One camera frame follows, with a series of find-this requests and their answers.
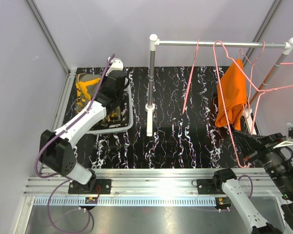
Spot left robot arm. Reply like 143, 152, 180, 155
36, 70, 128, 194

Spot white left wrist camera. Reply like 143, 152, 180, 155
105, 58, 124, 76

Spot orange trousers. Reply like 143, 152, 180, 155
215, 59, 247, 131

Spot camouflage yellow trousers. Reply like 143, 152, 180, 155
75, 73, 114, 114

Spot white plastic basket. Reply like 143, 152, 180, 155
86, 78, 133, 135

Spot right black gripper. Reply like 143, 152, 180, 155
234, 129, 293, 198

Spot silver clothes rack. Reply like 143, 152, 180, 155
145, 34, 293, 137

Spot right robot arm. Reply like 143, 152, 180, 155
212, 131, 293, 234

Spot pink hanger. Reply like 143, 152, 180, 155
238, 40, 266, 112
212, 40, 293, 169
182, 39, 200, 115

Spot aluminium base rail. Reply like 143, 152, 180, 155
21, 168, 284, 208

